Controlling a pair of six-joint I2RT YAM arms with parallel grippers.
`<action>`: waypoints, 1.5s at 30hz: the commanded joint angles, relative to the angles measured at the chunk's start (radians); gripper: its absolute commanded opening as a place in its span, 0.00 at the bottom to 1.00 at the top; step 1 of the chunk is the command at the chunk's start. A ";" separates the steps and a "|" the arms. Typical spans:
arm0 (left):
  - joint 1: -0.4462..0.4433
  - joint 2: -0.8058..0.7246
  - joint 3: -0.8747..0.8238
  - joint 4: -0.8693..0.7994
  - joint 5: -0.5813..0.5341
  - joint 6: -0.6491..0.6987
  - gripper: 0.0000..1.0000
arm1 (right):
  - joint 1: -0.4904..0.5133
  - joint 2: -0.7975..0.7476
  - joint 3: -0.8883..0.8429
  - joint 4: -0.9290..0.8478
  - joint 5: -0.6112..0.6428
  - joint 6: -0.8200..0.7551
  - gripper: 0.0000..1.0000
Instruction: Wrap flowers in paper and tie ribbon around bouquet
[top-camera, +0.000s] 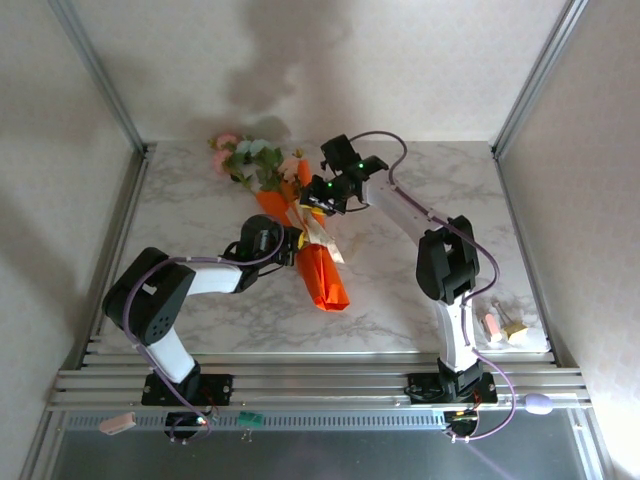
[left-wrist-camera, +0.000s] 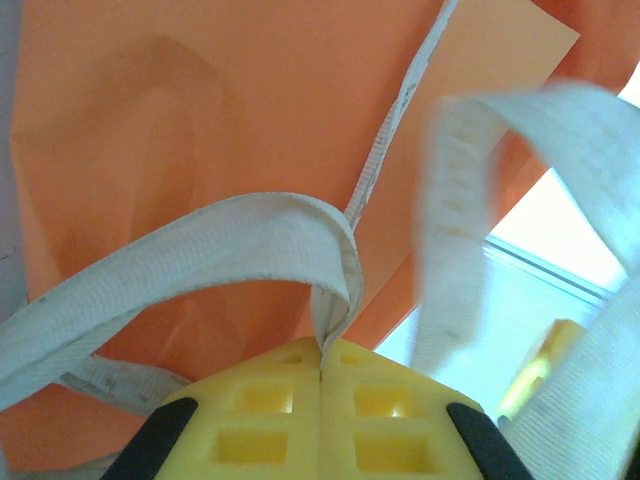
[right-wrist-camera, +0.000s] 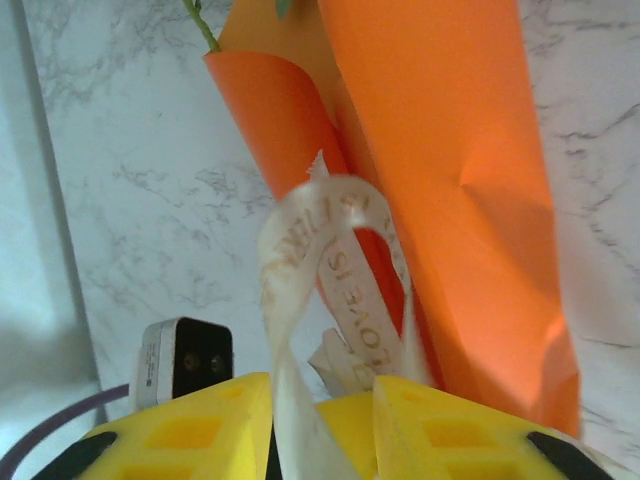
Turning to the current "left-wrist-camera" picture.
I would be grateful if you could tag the aluminium side rail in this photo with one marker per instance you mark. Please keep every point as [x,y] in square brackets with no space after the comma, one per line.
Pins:
[545,272]

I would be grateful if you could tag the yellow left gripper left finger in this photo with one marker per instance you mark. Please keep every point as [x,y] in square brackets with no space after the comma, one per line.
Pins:
[260,425]

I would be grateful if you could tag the orange wrapping paper sheet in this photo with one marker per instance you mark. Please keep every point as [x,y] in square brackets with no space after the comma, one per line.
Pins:
[200,125]

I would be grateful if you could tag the cream sheer ribbon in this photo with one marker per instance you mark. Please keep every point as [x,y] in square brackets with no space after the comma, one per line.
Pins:
[225,250]

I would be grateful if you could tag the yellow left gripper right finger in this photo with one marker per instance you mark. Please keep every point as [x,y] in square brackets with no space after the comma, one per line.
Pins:
[390,425]

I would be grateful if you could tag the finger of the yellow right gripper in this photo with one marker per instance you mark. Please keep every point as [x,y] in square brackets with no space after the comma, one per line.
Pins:
[537,372]

